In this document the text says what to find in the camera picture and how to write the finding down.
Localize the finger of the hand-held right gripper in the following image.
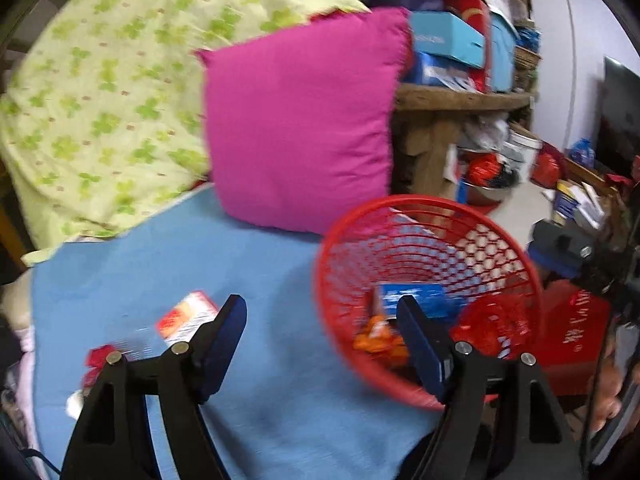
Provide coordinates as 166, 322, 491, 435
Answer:
529, 220, 598, 283

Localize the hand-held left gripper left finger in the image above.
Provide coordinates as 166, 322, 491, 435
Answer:
60, 294, 248, 480

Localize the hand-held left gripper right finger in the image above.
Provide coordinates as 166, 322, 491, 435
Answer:
395, 295, 583, 480

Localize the red mesh plastic basket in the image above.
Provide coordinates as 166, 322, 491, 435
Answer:
312, 194, 546, 411

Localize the red plastic bag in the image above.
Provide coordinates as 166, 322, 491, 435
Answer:
82, 344, 121, 387

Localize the person's right hand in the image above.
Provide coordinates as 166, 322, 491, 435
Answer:
582, 340, 632, 436

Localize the blue blanket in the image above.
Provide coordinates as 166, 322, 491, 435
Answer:
30, 182, 443, 480

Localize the orange snack wrapper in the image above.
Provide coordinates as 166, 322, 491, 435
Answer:
352, 314, 410, 370

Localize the red white small box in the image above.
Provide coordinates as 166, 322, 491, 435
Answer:
154, 290, 221, 347

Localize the blue white carton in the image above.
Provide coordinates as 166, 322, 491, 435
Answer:
372, 282, 463, 322

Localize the pile of books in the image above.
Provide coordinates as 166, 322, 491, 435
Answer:
552, 179, 609, 232

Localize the red printed carton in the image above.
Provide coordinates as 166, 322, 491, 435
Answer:
529, 280, 614, 397

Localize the red wrapper in basket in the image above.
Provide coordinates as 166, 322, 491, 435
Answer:
449, 294, 540, 362

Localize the metal bowl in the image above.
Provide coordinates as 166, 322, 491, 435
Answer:
462, 180, 522, 207

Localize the shiny red bag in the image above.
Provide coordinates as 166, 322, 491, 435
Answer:
530, 142, 567, 189

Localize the blue plastic bag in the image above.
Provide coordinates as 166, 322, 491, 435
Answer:
570, 137, 597, 169

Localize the white bucket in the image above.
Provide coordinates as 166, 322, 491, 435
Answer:
502, 130, 544, 184

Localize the red packet in bowl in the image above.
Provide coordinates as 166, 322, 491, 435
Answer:
465, 154, 507, 187

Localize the black television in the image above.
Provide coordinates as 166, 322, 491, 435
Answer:
597, 55, 640, 177

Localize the small white paper scrap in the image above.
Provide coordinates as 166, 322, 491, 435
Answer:
65, 390, 89, 419

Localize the wooden table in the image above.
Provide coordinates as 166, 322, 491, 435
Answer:
390, 82, 533, 202

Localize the wicker basket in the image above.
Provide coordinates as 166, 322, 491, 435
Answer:
515, 45, 544, 72

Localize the white pink sheet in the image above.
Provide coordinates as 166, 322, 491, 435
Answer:
0, 275, 42, 461

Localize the teal storage box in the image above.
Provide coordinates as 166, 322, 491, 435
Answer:
487, 10, 519, 93

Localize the blue white printed box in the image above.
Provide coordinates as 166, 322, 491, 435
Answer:
402, 52, 477, 93

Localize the magenta pillow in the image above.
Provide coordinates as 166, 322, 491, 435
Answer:
195, 7, 413, 236

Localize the light blue cardboard box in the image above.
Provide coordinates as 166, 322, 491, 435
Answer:
410, 10, 487, 69

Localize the green clover print blanket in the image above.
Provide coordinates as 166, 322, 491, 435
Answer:
0, 0, 372, 267

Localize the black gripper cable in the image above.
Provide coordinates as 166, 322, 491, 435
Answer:
577, 307, 617, 466

